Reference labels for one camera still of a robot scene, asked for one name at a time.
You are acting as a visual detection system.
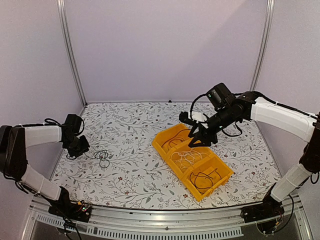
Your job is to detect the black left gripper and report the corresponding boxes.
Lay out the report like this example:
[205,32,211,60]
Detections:
[64,135,90,158]

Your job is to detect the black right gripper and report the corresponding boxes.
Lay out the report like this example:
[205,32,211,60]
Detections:
[188,105,239,147]

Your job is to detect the thin black cable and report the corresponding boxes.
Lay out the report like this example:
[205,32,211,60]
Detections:
[161,128,192,148]

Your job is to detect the green cable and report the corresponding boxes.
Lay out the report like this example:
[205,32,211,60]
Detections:
[188,167,223,190]
[84,149,111,169]

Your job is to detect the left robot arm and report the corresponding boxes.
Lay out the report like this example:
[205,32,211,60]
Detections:
[0,114,90,217]

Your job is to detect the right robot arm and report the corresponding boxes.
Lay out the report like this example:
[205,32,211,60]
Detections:
[187,83,320,218]

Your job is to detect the yellow three-compartment bin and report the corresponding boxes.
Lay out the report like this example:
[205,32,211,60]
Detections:
[152,123,234,202]

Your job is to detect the floral table cloth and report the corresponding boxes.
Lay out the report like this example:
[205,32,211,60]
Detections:
[51,102,280,210]

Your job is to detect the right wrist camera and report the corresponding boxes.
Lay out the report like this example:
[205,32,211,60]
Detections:
[179,111,208,125]

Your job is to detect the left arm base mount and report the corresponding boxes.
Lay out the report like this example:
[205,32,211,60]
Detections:
[44,186,92,223]

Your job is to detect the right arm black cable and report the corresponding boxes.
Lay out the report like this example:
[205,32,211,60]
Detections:
[188,91,320,231]

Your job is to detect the aluminium front rail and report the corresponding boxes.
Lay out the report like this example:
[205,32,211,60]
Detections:
[22,194,314,240]

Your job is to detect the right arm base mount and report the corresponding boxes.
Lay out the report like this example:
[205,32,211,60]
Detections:
[240,192,285,235]

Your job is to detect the left rear aluminium post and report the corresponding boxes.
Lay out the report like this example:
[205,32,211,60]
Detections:
[56,0,87,107]

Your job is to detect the aluminium post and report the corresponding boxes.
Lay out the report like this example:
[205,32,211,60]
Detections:
[249,0,275,91]
[56,0,87,107]

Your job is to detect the right rear aluminium post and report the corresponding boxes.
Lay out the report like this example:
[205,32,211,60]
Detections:
[249,0,275,91]

